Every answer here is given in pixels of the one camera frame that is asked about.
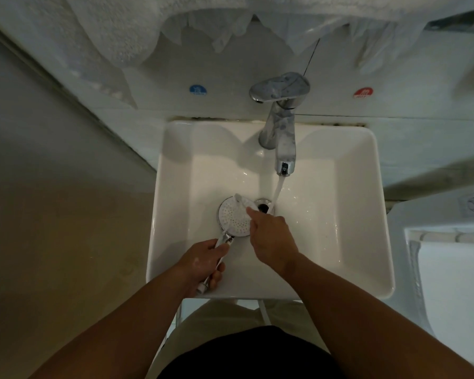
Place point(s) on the person's left hand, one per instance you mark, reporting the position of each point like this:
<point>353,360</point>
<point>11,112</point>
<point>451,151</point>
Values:
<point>203,264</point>

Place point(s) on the person's right hand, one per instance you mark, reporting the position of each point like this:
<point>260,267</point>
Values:
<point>272,240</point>

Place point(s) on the chrome shower head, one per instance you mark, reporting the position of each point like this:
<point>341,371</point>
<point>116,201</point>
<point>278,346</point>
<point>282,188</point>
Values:
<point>233,219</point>

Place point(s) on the white toothbrush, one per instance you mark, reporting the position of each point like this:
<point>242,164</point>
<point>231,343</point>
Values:
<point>241,201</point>

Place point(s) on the white ceramic sink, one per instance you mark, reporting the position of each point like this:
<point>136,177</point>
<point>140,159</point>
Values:
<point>339,217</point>

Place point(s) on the chrome sink faucet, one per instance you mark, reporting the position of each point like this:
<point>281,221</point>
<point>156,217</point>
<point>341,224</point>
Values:
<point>286,126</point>

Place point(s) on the person's right forearm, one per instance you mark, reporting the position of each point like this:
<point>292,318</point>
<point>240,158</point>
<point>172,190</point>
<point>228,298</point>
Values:
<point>379,331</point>

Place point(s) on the person's left forearm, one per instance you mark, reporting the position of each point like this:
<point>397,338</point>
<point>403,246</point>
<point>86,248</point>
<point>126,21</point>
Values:
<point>118,331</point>

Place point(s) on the black shirt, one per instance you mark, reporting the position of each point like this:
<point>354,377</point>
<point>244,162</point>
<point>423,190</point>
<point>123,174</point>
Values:
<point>249,355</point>

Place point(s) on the white toilet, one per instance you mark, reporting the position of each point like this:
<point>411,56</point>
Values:
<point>458,292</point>

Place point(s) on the white hanging towel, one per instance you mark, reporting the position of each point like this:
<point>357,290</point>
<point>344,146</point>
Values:
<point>114,35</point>

